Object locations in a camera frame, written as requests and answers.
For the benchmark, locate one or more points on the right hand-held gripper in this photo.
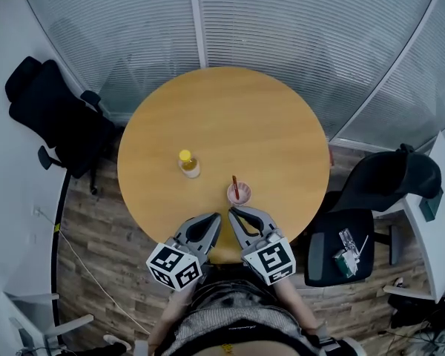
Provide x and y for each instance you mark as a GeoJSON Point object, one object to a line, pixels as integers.
{"type": "Point", "coordinates": [270, 262]}

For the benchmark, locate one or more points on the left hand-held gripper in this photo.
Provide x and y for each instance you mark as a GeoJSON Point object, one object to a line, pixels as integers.
{"type": "Point", "coordinates": [174, 263]}

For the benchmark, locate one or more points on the pink cup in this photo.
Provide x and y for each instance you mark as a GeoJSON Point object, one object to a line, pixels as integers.
{"type": "Point", "coordinates": [243, 195]}

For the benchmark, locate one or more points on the red stirring stick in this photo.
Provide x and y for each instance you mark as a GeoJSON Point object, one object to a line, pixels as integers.
{"type": "Point", "coordinates": [236, 187]}

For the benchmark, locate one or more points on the person's right forearm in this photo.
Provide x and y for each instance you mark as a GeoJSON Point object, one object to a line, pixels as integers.
{"type": "Point", "coordinates": [296, 306]}

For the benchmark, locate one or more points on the person's left forearm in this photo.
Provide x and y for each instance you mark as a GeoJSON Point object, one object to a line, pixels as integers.
{"type": "Point", "coordinates": [170, 313]}

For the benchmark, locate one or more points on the yellow-capped clear bottle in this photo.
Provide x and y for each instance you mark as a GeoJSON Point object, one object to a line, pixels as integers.
{"type": "Point", "coordinates": [189, 163]}

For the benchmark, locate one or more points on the person's torso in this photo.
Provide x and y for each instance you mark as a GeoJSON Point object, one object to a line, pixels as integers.
{"type": "Point", "coordinates": [237, 317]}

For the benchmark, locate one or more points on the clear plastic packaging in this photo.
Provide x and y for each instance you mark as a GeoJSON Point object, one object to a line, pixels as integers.
{"type": "Point", "coordinates": [348, 241]}

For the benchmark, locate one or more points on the green packet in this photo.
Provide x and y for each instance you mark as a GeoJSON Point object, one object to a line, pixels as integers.
{"type": "Point", "coordinates": [344, 263]}

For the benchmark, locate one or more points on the white stick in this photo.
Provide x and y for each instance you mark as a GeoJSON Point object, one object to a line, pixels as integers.
{"type": "Point", "coordinates": [363, 244]}

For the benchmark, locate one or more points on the yellow pendant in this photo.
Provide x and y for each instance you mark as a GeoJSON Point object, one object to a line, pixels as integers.
{"type": "Point", "coordinates": [228, 348]}

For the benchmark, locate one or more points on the person's white shoe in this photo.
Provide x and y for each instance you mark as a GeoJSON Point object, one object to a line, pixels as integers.
{"type": "Point", "coordinates": [115, 341]}

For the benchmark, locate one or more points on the black office chair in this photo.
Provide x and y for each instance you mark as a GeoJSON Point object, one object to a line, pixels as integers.
{"type": "Point", "coordinates": [52, 117]}
{"type": "Point", "coordinates": [385, 184]}

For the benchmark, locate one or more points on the yellow tag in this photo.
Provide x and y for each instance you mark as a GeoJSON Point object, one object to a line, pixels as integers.
{"type": "Point", "coordinates": [58, 228]}

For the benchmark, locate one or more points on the dark green box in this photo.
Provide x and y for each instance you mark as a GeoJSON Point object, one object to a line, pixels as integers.
{"type": "Point", "coordinates": [432, 206]}

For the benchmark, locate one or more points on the white curved desk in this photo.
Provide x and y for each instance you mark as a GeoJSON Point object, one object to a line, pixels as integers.
{"type": "Point", "coordinates": [441, 243]}

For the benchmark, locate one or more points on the glass partition with blinds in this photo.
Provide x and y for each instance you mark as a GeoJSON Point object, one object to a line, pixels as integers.
{"type": "Point", "coordinates": [282, 32]}

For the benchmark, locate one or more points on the white metal frame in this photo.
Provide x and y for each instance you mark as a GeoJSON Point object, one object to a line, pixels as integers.
{"type": "Point", "coordinates": [74, 321]}

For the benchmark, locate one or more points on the white wall outlet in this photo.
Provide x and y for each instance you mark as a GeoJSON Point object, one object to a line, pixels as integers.
{"type": "Point", "coordinates": [37, 211]}

